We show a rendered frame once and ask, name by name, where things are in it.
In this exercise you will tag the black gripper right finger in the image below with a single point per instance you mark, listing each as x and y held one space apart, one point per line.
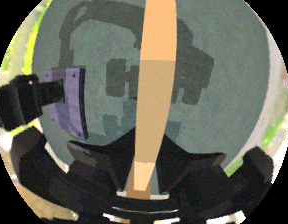
173 163

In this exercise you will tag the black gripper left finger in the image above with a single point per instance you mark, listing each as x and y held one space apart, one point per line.
115 158

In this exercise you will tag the long wooden rail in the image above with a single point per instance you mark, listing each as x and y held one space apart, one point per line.
157 67

